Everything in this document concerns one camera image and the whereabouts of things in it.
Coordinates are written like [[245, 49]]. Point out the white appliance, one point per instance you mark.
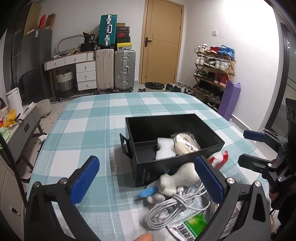
[[14, 100]]

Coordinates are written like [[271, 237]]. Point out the black tote bag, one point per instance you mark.
[[89, 43]]

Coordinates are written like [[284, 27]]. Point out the grey side cabinet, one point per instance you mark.
[[28, 127]]

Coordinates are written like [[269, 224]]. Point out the checkered teal tablecloth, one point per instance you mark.
[[91, 125]]

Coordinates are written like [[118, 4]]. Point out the woven laundry basket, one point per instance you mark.
[[65, 84]]

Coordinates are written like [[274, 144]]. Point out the beige suitcase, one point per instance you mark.
[[104, 59]]

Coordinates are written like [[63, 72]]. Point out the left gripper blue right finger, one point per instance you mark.
[[212, 179]]

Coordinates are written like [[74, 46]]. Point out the red white packet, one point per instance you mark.
[[218, 159]]

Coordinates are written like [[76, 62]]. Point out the green medicine packet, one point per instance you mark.
[[189, 229]]

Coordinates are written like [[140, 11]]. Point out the white foam piece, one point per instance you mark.
[[165, 149]]

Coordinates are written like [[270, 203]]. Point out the dark grey refrigerator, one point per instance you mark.
[[36, 49]]

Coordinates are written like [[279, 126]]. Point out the stack of shoe boxes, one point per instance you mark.
[[123, 41]]

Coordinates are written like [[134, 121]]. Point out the purple bag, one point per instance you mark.
[[229, 100]]

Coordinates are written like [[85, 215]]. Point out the silver suitcase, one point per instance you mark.
[[124, 70]]

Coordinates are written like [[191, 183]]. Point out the white plush toy blue ear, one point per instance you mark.
[[167, 185]]

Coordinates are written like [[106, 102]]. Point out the person's left hand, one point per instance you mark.
[[145, 237]]

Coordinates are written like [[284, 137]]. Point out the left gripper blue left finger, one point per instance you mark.
[[82, 178]]

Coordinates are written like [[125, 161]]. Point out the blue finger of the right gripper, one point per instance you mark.
[[256, 164], [254, 136]]

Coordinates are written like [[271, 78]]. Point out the teal suitcase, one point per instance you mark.
[[107, 31]]

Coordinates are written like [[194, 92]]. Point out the black open box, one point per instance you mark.
[[140, 144]]

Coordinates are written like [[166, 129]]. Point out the person's right hand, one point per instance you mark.
[[273, 195]]

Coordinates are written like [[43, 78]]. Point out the shoelaces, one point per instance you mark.
[[185, 143]]

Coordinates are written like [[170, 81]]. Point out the round white stool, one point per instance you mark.
[[44, 107]]

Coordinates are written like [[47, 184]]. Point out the wooden door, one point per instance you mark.
[[161, 41]]

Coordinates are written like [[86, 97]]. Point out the white drawer desk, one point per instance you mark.
[[82, 65]]

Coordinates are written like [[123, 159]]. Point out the wooden shoe rack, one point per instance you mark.
[[214, 70]]

